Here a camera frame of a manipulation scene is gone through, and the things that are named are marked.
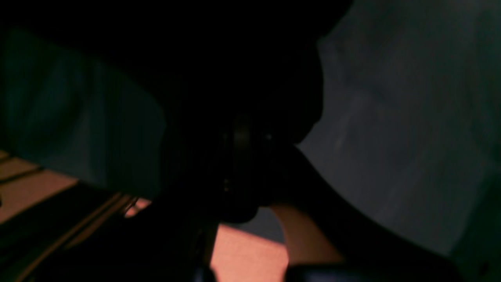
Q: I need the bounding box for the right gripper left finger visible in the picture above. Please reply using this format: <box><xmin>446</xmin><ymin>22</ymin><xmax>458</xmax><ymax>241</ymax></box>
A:
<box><xmin>35</xmin><ymin>117</ymin><xmax>243</xmax><ymax>282</ymax></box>

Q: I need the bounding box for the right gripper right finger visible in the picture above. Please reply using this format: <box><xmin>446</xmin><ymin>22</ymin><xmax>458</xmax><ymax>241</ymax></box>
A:
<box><xmin>250</xmin><ymin>122</ymin><xmax>464</xmax><ymax>282</ymax></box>

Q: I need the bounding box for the black t-shirt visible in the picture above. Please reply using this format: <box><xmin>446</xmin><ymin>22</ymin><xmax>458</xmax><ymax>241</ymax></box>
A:
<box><xmin>1</xmin><ymin>0</ymin><xmax>353</xmax><ymax>222</ymax></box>

